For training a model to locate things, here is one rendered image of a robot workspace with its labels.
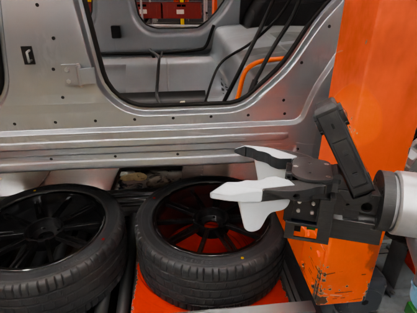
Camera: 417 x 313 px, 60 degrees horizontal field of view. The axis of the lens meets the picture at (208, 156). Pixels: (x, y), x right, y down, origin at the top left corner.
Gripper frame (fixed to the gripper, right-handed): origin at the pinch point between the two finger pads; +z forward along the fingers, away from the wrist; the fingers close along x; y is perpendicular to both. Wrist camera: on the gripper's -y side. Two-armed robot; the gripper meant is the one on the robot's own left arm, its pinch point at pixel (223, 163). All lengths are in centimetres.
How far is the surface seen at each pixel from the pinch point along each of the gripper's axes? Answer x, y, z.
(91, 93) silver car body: 71, 9, 63
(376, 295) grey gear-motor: 79, 78, -46
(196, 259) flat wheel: 63, 65, 21
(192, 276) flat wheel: 59, 69, 21
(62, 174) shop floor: 179, 100, 163
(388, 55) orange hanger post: 43, -11, -26
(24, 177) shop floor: 168, 101, 188
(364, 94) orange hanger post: 43.2, -2.9, -22.4
